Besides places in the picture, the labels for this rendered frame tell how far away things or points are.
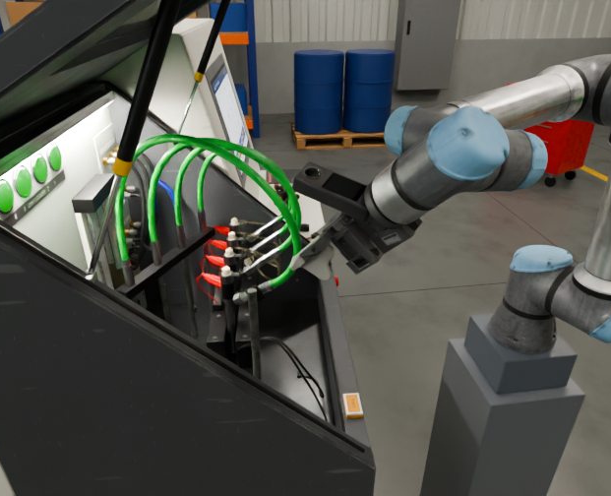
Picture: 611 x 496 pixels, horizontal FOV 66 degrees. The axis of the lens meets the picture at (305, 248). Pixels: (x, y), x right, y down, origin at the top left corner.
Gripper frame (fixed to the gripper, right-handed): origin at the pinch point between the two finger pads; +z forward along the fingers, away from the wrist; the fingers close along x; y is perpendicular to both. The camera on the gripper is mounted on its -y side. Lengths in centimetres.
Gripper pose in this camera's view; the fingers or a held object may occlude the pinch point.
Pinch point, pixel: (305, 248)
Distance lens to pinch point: 76.1
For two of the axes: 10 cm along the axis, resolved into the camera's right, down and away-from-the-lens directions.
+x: 5.3, -5.9, 6.2
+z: -4.9, 3.8, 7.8
